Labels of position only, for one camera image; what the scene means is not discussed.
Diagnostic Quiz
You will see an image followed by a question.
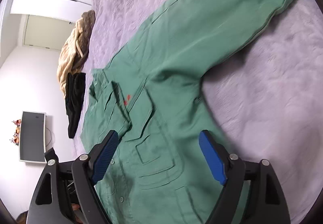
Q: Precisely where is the purple plush bed blanket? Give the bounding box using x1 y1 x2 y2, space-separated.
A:
83 0 322 223

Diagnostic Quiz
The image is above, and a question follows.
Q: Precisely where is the black garment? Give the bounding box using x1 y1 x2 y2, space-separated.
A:
65 73 86 139

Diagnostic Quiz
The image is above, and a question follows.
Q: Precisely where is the green jacket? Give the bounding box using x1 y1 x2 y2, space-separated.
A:
81 0 293 223

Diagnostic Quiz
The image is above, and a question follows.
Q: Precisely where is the beige brown knit sweater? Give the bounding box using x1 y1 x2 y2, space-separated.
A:
56 10 96 97

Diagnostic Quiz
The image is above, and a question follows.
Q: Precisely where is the white framed wall screen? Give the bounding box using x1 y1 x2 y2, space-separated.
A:
19 111 46 163

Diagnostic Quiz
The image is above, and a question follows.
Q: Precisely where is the red flower decoration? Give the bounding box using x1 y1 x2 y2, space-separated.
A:
11 119 21 145

